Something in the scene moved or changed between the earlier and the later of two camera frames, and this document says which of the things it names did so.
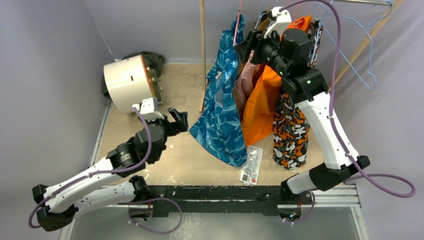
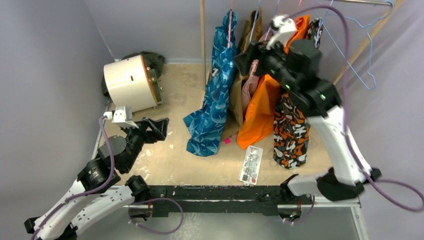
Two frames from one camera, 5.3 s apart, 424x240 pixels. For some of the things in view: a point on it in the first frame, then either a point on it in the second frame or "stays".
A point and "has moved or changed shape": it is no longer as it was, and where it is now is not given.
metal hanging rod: [375, 3] stays
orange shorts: [263, 92] stays
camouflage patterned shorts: [290, 125] stays
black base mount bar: [222, 200] stays
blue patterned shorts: [219, 126] has moved or changed shape
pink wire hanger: [237, 22] to [229, 25]
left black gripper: [181, 124] to [159, 126]
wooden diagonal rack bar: [391, 10] stays
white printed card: [250, 172] stays
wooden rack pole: [203, 43] stays
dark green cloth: [153, 61] stays
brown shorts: [265, 17] to [250, 31]
